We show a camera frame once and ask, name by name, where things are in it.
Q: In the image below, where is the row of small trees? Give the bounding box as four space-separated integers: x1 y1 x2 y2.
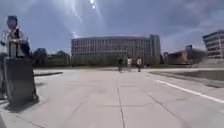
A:
70 54 161 67

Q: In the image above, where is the low reddish building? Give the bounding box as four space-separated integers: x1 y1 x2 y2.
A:
163 44 208 66

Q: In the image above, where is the row of dark trees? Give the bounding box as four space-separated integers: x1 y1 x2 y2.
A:
31 47 72 69

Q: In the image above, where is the large grey curved building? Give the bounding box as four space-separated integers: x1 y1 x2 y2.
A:
70 34 162 67

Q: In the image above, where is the multi-storey grey building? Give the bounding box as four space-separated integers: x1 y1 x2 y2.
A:
201 29 224 60

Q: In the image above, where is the grass strip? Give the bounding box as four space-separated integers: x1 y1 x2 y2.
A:
148 69 224 88

